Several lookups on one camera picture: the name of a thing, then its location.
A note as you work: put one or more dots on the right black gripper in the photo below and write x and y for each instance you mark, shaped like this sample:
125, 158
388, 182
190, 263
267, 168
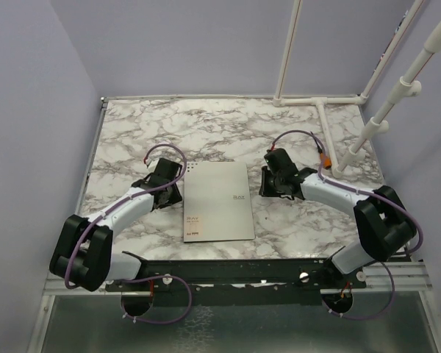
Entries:
264, 190

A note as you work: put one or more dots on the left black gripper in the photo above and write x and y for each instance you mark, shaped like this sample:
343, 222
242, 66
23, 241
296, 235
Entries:
175, 198

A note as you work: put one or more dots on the grey black file folder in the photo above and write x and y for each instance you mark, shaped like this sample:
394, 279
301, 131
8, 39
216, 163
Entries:
217, 202

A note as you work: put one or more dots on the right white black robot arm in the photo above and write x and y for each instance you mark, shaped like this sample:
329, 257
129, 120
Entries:
383, 225

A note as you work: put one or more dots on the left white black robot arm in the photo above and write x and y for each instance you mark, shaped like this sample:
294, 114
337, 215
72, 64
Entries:
83, 255

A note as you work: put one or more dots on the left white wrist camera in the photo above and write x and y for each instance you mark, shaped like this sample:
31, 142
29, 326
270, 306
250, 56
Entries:
151, 165

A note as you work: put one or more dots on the orange handled screwdriver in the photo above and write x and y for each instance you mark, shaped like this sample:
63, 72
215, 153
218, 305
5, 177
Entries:
323, 156

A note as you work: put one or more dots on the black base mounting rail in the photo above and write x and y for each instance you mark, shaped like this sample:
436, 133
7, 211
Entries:
238, 282

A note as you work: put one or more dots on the white pvc pipe frame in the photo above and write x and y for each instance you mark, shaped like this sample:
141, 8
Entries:
407, 86

